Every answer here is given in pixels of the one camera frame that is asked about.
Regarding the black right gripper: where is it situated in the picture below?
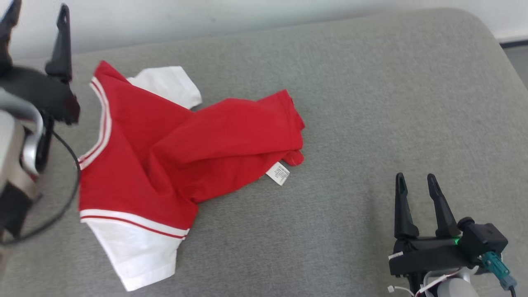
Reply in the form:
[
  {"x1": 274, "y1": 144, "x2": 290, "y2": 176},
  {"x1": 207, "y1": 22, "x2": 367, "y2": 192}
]
[{"x1": 388, "y1": 172, "x2": 479, "y2": 277}]

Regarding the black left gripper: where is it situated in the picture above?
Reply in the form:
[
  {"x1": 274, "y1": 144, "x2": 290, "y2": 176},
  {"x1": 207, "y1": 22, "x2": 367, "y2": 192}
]
[{"x1": 0, "y1": 0, "x2": 81, "y2": 125}]

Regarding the red t-shirt with white sleeves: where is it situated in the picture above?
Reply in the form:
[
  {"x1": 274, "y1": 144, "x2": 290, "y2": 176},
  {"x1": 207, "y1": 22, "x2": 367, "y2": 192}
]
[{"x1": 78, "y1": 61, "x2": 306, "y2": 292}]

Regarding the grey fabric sofa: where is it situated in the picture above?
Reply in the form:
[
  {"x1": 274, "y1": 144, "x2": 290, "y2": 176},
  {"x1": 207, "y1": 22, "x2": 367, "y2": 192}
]
[{"x1": 0, "y1": 7, "x2": 528, "y2": 297}]

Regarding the teal right cable connector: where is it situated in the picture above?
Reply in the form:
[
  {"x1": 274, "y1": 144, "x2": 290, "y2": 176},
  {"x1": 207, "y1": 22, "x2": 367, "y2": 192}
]
[{"x1": 480, "y1": 252, "x2": 518, "y2": 291}]

